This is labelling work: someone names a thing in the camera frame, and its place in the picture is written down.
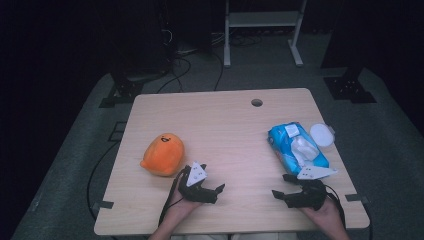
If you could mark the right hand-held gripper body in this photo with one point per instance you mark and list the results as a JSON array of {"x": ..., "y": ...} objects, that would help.
[{"x": 313, "y": 195}]

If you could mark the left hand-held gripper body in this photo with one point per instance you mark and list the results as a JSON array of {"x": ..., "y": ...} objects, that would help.
[{"x": 196, "y": 176}]

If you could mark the blue wet wipes pack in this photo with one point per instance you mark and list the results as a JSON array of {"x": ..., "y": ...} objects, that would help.
[{"x": 283, "y": 146}]

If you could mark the white wet wipe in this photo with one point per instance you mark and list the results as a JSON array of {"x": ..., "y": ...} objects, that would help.
[{"x": 305, "y": 148}]

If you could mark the orange plush toy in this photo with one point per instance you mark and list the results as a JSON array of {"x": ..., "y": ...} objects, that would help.
[{"x": 163, "y": 155}]

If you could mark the person's right hand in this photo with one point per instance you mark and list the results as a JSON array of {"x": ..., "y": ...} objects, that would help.
[{"x": 328, "y": 216}]

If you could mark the person's left hand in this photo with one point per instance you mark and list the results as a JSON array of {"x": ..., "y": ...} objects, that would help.
[{"x": 181, "y": 210}]

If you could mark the white round plastic lid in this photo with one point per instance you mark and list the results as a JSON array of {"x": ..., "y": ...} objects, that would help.
[{"x": 321, "y": 135}]

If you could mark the black stand base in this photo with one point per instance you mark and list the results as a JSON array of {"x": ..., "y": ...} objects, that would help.
[
  {"x": 348, "y": 88},
  {"x": 125, "y": 88}
]

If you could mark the white metal stand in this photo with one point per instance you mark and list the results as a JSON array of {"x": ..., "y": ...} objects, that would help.
[{"x": 263, "y": 18}]

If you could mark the grey table bracket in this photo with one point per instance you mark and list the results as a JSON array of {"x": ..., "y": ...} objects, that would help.
[
  {"x": 102, "y": 204},
  {"x": 356, "y": 198}
]

